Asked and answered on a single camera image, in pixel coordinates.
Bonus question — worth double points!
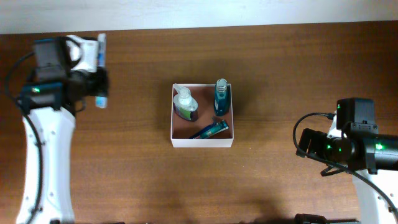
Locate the blue white toothbrush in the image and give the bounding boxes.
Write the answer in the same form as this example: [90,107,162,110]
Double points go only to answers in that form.
[95,33,108,109]

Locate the clear soap pump bottle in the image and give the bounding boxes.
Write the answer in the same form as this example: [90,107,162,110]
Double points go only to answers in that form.
[173,84,198,122]

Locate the teal toothpaste tube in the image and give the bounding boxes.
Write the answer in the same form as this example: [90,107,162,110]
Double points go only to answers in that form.
[199,120,229,139]

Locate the teal mouthwash bottle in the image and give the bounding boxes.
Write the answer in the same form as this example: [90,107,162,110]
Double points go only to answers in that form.
[214,78,229,116]

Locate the blue disposable razor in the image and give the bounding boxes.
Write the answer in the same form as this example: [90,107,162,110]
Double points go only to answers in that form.
[190,116,221,139]

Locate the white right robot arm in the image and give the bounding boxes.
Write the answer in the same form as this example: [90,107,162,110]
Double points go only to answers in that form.
[292,110,397,223]

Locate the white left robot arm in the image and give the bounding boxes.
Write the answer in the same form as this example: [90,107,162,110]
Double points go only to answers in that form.
[13,34,109,223]

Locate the white cardboard box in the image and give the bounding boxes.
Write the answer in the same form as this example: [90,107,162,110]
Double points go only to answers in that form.
[170,83,234,148]

